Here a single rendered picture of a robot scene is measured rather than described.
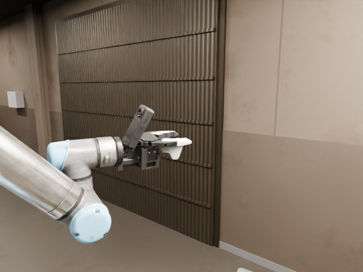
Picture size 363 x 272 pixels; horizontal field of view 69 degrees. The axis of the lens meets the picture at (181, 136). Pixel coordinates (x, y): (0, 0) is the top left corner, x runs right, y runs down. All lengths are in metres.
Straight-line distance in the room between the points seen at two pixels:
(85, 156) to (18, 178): 0.18
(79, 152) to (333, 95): 2.02
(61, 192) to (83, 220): 0.06
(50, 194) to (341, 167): 2.16
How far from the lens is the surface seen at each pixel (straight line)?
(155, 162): 0.72
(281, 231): 2.73
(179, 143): 0.72
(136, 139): 0.68
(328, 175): 2.43
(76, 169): 0.65
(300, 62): 2.41
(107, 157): 0.66
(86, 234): 0.55
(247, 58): 2.57
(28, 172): 0.52
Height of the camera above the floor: 1.72
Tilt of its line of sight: 10 degrees down
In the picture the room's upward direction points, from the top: straight up
